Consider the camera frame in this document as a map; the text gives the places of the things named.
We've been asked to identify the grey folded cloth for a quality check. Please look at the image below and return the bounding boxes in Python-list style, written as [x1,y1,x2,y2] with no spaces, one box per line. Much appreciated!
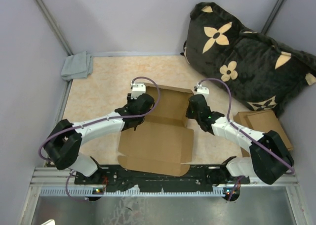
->
[61,51,93,81]

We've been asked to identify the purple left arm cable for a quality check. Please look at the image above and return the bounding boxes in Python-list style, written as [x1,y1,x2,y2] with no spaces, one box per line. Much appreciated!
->
[37,76,161,202]

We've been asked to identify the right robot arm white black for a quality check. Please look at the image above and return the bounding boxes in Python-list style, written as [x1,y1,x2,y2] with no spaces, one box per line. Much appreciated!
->
[186,94,295,185]

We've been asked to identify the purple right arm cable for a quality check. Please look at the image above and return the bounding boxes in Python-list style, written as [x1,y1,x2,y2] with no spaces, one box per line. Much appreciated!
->
[195,78,296,202]

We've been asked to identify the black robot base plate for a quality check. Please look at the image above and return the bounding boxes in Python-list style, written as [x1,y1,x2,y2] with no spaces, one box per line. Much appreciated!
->
[75,164,237,193]

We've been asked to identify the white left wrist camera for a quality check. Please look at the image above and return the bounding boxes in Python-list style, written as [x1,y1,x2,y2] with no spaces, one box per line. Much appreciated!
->
[130,81,146,99]

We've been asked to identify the stack of flat cardboard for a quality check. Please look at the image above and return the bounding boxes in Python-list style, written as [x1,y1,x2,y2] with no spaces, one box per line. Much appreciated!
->
[233,110,294,151]

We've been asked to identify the black plush flower pillow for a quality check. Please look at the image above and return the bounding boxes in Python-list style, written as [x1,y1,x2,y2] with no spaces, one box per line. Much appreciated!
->
[183,2,316,115]

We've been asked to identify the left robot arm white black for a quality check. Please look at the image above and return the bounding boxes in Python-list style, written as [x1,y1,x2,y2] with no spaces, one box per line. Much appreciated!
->
[43,93,155,184]

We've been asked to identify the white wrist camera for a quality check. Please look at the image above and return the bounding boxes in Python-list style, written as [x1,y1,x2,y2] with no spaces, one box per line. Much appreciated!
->
[130,81,146,99]
[194,83,209,98]

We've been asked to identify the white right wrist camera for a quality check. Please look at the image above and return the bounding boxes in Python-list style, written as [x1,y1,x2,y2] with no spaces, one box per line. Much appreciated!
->
[194,83,209,98]

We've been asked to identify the brown cardboard box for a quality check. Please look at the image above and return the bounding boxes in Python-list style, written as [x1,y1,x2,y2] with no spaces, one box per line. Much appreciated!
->
[118,83,194,177]

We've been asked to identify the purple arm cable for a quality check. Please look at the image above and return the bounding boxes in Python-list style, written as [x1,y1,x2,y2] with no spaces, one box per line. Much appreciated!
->
[195,78,296,202]
[37,76,161,202]

